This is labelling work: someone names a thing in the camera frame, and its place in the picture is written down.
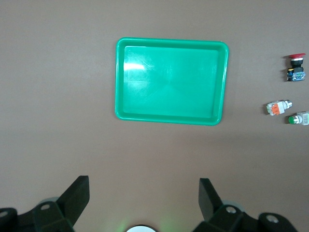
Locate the green button with green label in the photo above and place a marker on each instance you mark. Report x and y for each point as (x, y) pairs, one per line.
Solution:
(293, 119)

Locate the orange-capped white switch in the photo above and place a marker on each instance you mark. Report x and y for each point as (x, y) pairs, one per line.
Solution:
(277, 108)

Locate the brown table mat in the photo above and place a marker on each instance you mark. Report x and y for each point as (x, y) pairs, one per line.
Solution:
(48, 72)

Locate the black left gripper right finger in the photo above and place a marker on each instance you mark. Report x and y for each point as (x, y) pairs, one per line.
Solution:
(217, 217)

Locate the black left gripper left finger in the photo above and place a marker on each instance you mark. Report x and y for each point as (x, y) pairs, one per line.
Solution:
(60, 212)

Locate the green plastic tray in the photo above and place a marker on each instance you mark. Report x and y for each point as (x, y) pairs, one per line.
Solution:
(169, 84)

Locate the red mushroom push button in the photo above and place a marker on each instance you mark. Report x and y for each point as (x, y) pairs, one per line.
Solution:
(295, 63)

